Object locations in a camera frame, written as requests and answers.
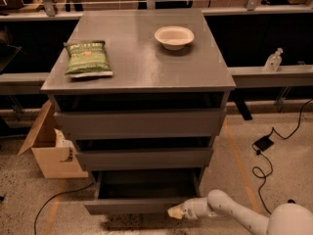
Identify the white paper bowl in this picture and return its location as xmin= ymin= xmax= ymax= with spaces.
xmin=155 ymin=26 xmax=195 ymax=51

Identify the open cardboard box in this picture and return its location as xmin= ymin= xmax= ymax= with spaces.
xmin=18 ymin=101 xmax=88 ymax=179

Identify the green chip bag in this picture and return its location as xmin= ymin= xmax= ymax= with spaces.
xmin=64 ymin=40 xmax=112 ymax=78

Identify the grey bottom drawer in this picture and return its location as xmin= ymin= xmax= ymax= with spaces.
xmin=84 ymin=168 xmax=201 ymax=214

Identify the grey middle drawer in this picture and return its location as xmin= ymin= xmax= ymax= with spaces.
xmin=76 ymin=137 xmax=212 ymax=170

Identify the black floor cable left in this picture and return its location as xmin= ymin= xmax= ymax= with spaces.
xmin=33 ymin=180 xmax=96 ymax=235

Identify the black power adapter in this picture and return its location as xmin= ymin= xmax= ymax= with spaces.
xmin=252 ymin=135 xmax=274 ymax=152

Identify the grey drawer cabinet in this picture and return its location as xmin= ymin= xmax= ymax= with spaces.
xmin=40 ymin=9 xmax=237 ymax=184

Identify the grey top drawer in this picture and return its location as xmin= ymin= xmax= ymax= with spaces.
xmin=53 ymin=92 xmax=227 ymax=141

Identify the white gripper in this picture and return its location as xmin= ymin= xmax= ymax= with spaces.
xmin=167 ymin=198 xmax=210 ymax=220

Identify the black adapter cable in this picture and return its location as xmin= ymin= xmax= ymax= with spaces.
xmin=251 ymin=98 xmax=313 ymax=215

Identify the grey drawer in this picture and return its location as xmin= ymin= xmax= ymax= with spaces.
xmin=84 ymin=168 xmax=201 ymax=214
xmin=76 ymin=137 xmax=212 ymax=170
xmin=53 ymin=92 xmax=227 ymax=141

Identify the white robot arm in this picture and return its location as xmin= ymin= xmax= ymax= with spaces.
xmin=167 ymin=189 xmax=313 ymax=235

